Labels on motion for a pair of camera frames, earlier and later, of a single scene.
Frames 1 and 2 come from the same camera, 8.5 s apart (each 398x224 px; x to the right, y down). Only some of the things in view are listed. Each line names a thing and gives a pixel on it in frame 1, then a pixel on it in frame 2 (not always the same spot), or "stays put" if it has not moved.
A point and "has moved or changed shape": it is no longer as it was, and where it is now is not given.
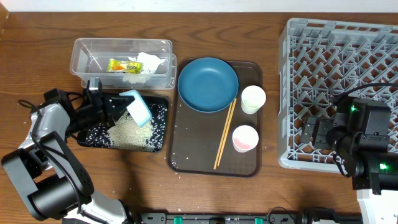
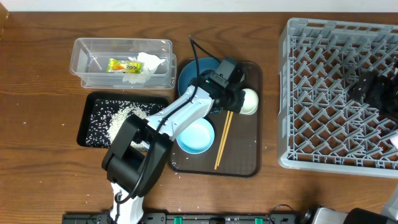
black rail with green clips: (305, 218) stays put
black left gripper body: (94, 114) -> (236, 98)
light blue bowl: (138, 108) -> (197, 138)
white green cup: (252, 99) has moved or changed shape
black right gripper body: (324, 126) -> (382, 94)
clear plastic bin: (124, 63) stays put
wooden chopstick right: (226, 134) stays put
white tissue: (149, 63) stays put
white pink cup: (244, 138) -> (394, 141)
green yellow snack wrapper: (118, 66) stays put
